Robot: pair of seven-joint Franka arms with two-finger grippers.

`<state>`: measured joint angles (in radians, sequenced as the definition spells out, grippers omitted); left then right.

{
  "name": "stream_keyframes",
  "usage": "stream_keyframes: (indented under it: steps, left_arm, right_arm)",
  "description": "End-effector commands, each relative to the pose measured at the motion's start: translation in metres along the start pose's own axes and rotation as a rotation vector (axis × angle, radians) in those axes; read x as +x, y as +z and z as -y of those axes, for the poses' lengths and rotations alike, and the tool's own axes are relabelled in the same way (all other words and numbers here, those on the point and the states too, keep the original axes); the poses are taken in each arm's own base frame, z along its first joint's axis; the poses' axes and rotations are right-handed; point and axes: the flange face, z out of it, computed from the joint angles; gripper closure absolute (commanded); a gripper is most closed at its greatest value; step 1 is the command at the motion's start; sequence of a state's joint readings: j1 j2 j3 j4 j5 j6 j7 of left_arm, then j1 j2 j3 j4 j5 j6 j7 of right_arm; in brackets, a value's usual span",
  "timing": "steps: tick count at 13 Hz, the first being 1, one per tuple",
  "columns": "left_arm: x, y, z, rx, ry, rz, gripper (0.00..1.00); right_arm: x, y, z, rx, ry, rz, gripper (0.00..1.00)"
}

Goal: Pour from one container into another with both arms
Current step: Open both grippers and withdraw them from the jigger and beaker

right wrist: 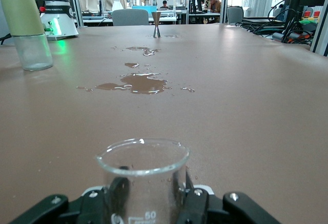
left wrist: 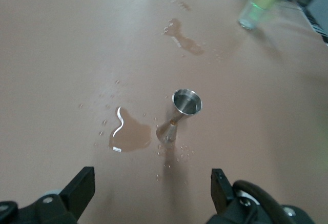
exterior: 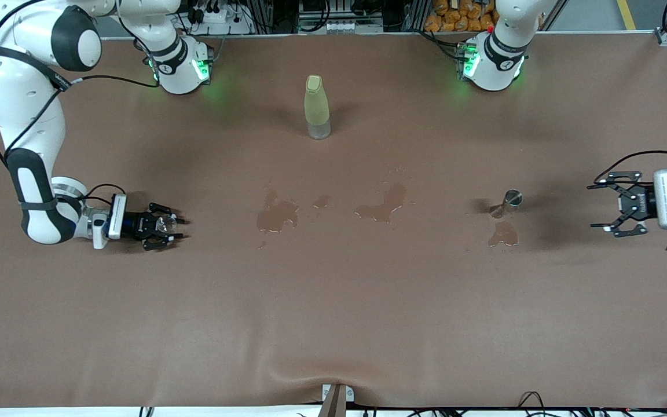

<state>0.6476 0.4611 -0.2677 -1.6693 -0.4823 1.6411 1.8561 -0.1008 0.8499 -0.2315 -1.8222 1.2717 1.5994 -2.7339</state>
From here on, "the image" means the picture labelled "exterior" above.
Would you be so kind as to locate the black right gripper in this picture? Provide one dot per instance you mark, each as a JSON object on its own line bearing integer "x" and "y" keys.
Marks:
{"x": 138, "y": 223}

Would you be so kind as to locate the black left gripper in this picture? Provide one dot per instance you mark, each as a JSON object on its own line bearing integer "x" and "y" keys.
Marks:
{"x": 638, "y": 205}

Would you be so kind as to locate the clear glass measuring beaker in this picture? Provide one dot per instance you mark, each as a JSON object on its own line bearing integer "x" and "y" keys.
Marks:
{"x": 167, "y": 225}

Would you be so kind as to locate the steel double jigger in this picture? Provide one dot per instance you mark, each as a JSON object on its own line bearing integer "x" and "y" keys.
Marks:
{"x": 513, "y": 197}

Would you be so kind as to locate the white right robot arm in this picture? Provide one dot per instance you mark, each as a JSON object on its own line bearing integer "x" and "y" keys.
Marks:
{"x": 21, "y": 104}

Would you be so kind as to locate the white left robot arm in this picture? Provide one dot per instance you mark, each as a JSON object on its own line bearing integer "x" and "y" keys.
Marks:
{"x": 493, "y": 72}

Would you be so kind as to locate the small brown liquid puddle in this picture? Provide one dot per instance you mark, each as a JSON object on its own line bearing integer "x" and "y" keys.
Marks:
{"x": 321, "y": 201}

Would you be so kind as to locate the brown table mat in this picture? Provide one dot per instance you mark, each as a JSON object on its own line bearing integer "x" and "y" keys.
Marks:
{"x": 333, "y": 301}

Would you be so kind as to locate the yellow-green water bottle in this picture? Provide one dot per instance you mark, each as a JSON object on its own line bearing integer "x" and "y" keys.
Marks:
{"x": 316, "y": 107}

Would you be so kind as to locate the white power strip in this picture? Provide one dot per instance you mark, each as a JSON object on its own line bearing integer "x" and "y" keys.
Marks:
{"x": 217, "y": 17}
{"x": 333, "y": 26}

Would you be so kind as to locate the pile of orange breads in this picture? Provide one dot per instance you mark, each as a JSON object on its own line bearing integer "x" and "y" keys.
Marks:
{"x": 458, "y": 17}

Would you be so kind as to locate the grey mounting bracket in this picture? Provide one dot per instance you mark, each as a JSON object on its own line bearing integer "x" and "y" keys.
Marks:
{"x": 336, "y": 401}

